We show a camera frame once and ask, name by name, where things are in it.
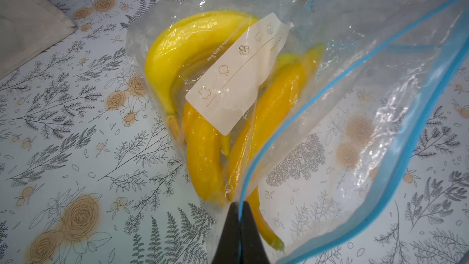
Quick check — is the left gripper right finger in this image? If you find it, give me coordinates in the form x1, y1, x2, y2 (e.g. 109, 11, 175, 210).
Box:
240, 201, 270, 264

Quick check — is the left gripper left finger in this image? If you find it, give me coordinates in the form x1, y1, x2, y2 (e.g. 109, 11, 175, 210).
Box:
211, 202, 241, 264

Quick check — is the zip-top bag of bananas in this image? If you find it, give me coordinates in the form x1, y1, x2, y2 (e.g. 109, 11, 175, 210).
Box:
127, 0, 469, 264

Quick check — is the beige canvas tote bag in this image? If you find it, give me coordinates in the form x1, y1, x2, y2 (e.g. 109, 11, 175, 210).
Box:
1, 0, 77, 78

